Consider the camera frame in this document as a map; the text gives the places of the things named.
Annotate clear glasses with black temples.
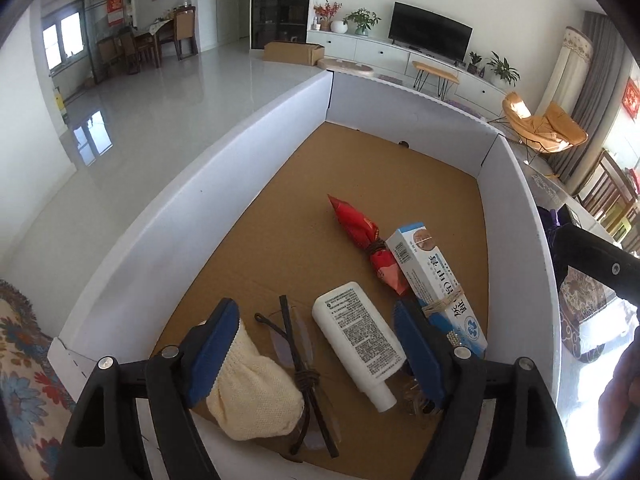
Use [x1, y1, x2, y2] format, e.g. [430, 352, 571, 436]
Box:
[254, 295, 343, 461]

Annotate black glass display cabinet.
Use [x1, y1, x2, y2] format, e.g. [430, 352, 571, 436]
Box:
[250, 0, 315, 51]

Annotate patterned glass desktop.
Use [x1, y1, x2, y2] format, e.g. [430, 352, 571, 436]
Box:
[520, 160, 640, 411]

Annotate white door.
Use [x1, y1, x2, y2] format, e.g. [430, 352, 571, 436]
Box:
[217, 0, 248, 46]

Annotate slatted wooden chair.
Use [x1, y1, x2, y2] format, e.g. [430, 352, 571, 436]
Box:
[577, 150, 640, 241]

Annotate brown cardboard box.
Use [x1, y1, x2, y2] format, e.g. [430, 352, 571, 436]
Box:
[263, 41, 326, 67]

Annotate grey curtain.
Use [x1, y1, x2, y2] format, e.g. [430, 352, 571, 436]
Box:
[547, 10, 626, 196]

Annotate orange lounge chair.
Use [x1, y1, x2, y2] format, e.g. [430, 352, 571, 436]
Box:
[487, 91, 588, 163]

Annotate broad-leaf potted plant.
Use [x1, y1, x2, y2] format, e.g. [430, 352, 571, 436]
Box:
[485, 51, 520, 86]

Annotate wooden bench with hairpin legs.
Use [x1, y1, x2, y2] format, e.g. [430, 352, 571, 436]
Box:
[411, 61, 460, 101]

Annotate large white cardboard box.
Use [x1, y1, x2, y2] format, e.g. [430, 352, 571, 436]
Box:
[47, 67, 563, 480]

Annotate dark wooden dining chair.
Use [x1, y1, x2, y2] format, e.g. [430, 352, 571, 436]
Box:
[96, 37, 121, 81]
[117, 30, 141, 76]

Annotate red snack packet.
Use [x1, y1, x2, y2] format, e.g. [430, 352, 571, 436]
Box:
[327, 193, 411, 296]

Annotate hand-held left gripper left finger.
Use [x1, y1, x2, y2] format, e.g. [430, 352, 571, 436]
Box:
[55, 297, 241, 480]

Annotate leafy green potted plant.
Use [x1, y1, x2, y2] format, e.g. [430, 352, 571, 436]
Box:
[342, 8, 381, 37]

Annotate red flower bouquet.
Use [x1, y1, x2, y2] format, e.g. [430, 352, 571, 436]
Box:
[312, 1, 343, 32]

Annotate cream knitted sock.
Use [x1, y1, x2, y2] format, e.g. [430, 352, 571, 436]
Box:
[202, 322, 306, 442]

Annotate cloth-covered standing air conditioner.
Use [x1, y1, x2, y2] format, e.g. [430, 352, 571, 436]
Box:
[537, 26, 594, 116]

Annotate dark wooden dining table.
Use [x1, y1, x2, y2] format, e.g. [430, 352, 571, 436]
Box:
[130, 17, 196, 68]

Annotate white lotion bottle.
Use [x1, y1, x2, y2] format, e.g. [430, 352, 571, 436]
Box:
[311, 281, 407, 413]

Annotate blue and white carton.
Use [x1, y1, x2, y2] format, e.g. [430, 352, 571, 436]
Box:
[385, 221, 488, 361]

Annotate tall-backed wooden dining chair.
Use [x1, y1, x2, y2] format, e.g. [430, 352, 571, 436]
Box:
[157, 7, 197, 61]

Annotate white television cabinet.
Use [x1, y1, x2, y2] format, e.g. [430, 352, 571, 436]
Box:
[306, 30, 508, 111]

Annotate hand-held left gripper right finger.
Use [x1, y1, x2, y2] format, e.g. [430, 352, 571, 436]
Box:
[392, 299, 576, 480]

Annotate black flat television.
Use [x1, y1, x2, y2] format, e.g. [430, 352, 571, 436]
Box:
[388, 2, 473, 62]

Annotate red wall decoration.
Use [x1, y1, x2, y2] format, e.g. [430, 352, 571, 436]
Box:
[621, 79, 640, 120]

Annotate person's right hand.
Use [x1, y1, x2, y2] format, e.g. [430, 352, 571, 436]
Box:
[595, 327, 640, 466]

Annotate window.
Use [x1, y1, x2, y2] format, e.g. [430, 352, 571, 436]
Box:
[42, 12, 83, 71]

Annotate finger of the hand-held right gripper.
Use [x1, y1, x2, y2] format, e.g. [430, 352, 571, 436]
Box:
[552, 224, 640, 311]

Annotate floral blanket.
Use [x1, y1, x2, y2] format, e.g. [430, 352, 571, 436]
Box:
[0, 280, 76, 480]

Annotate purple floor mat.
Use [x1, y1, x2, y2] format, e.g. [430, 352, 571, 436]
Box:
[445, 99, 486, 118]

